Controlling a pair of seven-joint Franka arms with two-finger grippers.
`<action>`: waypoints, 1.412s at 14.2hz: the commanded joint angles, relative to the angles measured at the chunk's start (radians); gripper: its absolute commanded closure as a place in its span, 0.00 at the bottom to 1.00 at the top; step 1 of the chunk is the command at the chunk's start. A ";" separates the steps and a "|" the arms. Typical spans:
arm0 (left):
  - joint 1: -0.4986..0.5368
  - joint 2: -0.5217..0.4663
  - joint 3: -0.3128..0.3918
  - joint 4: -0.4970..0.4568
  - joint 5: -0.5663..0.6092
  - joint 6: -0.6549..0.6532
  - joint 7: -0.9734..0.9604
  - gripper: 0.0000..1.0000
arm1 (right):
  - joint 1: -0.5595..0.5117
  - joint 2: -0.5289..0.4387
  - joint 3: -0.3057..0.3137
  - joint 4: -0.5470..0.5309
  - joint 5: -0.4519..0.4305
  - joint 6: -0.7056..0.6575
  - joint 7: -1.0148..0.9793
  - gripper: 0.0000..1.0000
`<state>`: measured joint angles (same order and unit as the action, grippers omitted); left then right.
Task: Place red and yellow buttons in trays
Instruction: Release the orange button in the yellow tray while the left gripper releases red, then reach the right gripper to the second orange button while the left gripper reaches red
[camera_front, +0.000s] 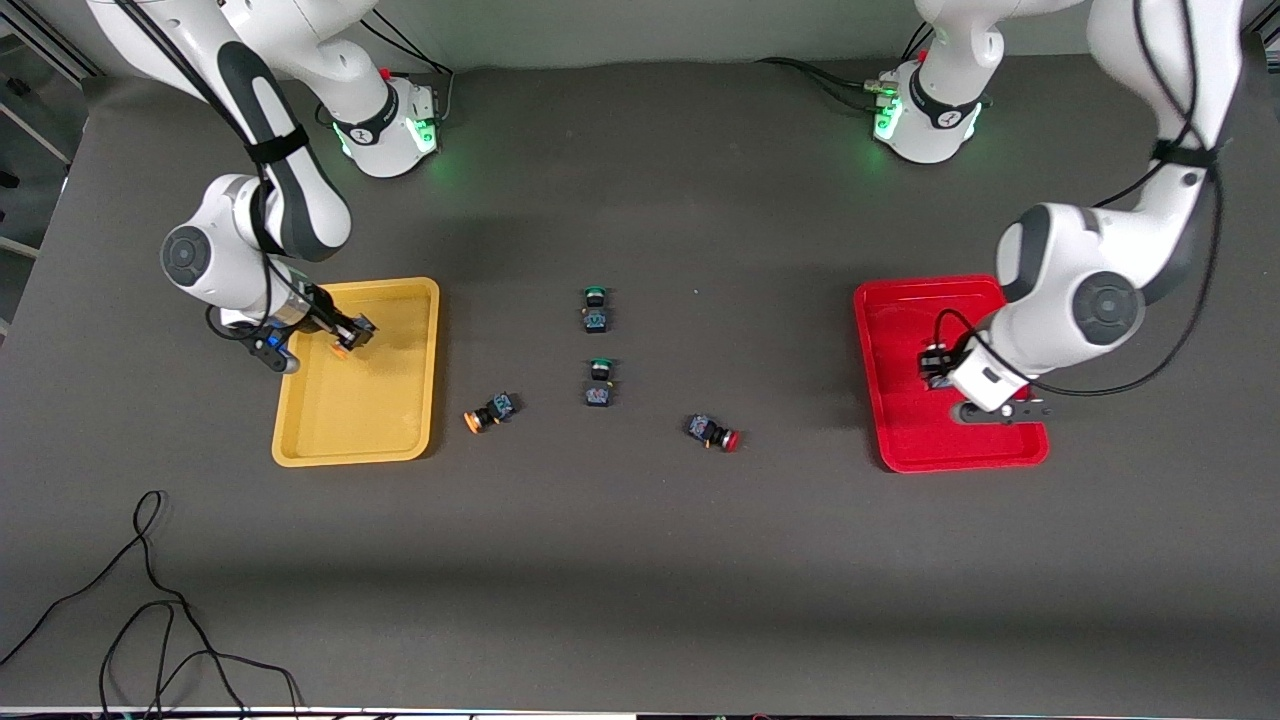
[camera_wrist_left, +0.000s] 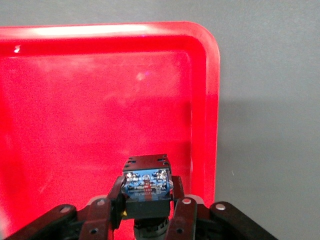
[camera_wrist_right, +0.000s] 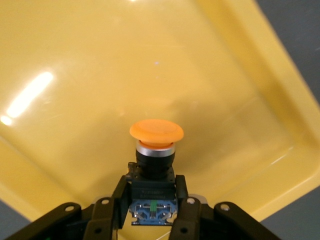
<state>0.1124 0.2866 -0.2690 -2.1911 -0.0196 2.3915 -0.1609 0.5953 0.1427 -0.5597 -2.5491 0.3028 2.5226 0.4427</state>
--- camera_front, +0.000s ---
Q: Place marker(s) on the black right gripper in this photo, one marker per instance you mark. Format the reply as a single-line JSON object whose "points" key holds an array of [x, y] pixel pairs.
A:
{"points": [[322, 311]]}

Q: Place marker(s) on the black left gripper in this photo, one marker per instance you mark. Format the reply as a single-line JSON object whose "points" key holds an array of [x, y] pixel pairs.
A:
{"points": [[938, 364]]}

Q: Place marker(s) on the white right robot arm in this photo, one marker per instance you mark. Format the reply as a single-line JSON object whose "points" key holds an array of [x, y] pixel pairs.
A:
{"points": [[225, 260]]}

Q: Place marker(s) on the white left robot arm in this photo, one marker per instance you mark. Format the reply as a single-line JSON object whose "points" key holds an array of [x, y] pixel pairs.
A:
{"points": [[1090, 290]]}

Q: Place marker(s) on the red plastic tray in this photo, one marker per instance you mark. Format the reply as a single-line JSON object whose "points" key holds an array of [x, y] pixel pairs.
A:
{"points": [[890, 400]]}

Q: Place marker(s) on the yellow plastic tray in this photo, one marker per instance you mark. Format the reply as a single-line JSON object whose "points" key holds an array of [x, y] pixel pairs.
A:
{"points": [[380, 400]]}

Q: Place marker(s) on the green push button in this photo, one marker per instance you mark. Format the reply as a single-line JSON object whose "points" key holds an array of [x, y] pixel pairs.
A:
{"points": [[598, 395], [596, 320]]}

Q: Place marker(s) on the red push button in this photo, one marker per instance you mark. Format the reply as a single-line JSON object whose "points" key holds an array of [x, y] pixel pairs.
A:
{"points": [[705, 428]]}

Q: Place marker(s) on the white shelf frame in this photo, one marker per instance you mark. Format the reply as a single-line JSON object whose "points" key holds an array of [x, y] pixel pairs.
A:
{"points": [[30, 128]]}

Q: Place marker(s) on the aluminium frame rail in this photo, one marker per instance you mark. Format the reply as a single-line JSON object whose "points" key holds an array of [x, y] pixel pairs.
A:
{"points": [[50, 45]]}

